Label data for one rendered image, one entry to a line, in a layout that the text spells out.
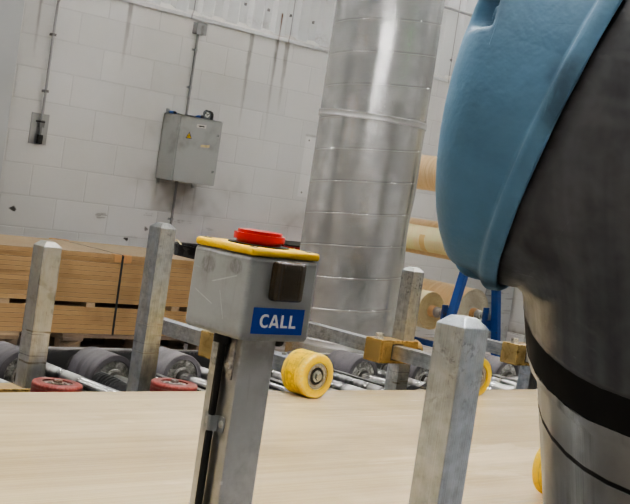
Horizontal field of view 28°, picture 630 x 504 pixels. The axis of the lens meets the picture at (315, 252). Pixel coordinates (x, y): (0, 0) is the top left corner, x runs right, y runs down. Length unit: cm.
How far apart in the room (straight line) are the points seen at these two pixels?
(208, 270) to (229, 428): 12
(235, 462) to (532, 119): 69
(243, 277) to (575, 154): 64
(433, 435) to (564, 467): 78
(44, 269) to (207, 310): 118
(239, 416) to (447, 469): 26
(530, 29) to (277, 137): 1011
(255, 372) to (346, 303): 444
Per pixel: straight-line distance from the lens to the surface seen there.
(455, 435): 116
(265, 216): 1042
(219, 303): 95
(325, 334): 284
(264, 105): 1032
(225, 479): 98
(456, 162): 33
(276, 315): 95
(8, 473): 148
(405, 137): 545
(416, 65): 548
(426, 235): 864
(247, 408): 98
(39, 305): 214
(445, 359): 116
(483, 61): 32
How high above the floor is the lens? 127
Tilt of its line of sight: 3 degrees down
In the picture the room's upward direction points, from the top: 8 degrees clockwise
